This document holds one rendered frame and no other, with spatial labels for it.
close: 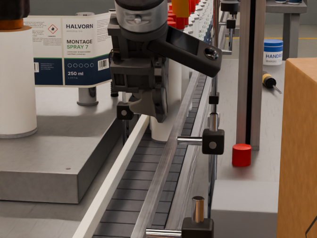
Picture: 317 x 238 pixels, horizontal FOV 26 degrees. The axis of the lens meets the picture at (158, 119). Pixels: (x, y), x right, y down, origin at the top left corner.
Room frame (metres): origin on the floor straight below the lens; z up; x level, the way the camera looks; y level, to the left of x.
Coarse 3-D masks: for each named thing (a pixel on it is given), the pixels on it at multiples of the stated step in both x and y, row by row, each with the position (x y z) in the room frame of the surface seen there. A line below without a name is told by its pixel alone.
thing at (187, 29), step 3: (186, 18) 1.33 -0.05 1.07; (186, 21) 1.33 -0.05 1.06; (186, 24) 1.33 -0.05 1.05; (186, 27) 1.33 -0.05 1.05; (189, 27) 1.34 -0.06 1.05; (186, 30) 1.33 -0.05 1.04; (189, 30) 1.33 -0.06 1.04; (192, 30) 1.34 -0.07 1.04; (189, 33) 1.33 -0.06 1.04; (192, 33) 1.34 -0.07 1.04; (189, 69) 1.33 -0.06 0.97; (189, 72) 1.33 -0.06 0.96; (189, 75) 1.33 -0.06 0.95; (189, 78) 1.33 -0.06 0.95; (189, 81) 1.33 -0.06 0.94; (189, 108) 1.33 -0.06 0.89
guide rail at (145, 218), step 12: (192, 84) 1.22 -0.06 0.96; (192, 96) 1.16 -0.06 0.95; (180, 108) 1.05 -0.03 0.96; (180, 120) 0.98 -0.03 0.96; (180, 132) 0.94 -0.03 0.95; (168, 144) 0.86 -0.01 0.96; (168, 156) 0.81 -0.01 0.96; (168, 168) 0.79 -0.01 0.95; (156, 180) 0.73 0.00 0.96; (156, 192) 0.70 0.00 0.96; (144, 204) 0.66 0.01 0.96; (156, 204) 0.68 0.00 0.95; (144, 216) 0.63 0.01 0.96; (144, 228) 0.60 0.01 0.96
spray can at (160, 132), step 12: (168, 24) 1.13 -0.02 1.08; (168, 72) 1.12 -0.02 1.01; (180, 72) 1.13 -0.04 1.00; (168, 84) 1.12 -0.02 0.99; (180, 84) 1.13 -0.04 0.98; (168, 96) 1.12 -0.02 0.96; (180, 96) 1.13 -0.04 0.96; (168, 108) 1.12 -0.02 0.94; (156, 120) 1.12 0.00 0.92; (168, 120) 1.12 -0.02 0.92; (156, 132) 1.12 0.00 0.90; (168, 132) 1.12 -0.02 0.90
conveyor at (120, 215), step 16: (192, 112) 1.32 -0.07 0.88; (144, 144) 1.11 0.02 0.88; (160, 144) 1.11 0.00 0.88; (144, 160) 1.03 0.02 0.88; (176, 160) 1.03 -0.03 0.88; (128, 176) 0.96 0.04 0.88; (144, 176) 0.96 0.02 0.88; (176, 176) 0.96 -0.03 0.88; (128, 192) 0.90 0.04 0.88; (144, 192) 0.90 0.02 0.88; (112, 208) 0.84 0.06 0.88; (128, 208) 0.84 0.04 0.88; (160, 208) 0.84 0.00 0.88; (112, 224) 0.79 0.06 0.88; (128, 224) 0.79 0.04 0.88; (160, 224) 0.79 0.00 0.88
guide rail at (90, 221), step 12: (144, 120) 1.14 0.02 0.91; (132, 132) 1.07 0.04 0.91; (132, 144) 1.01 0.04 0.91; (120, 156) 0.95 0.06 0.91; (120, 168) 0.91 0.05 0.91; (108, 180) 0.85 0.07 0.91; (108, 192) 0.82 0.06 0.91; (96, 204) 0.77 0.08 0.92; (84, 216) 0.74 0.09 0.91; (96, 216) 0.75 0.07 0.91; (84, 228) 0.71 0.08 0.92
